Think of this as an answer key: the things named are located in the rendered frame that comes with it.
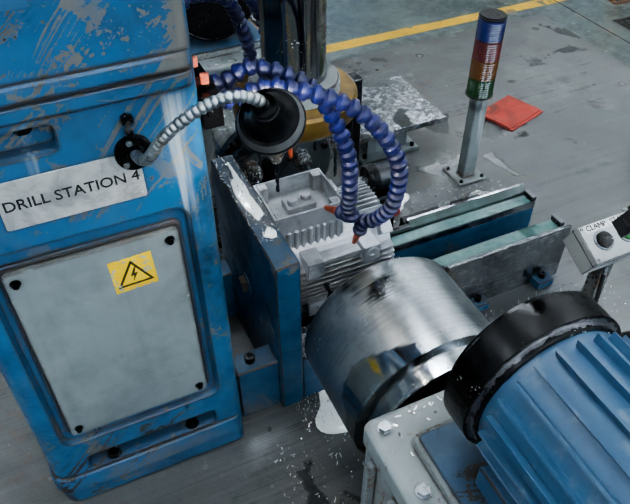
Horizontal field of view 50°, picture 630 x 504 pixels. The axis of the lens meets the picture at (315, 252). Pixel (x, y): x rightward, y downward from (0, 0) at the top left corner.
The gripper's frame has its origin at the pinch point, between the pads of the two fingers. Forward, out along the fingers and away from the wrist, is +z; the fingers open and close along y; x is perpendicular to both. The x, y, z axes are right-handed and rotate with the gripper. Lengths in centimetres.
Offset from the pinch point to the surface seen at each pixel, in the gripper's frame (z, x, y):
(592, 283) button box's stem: 20.8, 4.5, -3.7
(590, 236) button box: 8.1, -1.4, 1.8
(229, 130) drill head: 22, -46, 48
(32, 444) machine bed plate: 41, -8, 97
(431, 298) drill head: -3.6, 1.0, 38.9
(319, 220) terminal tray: 11.3, -20.1, 43.2
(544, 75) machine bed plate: 69, -65, -65
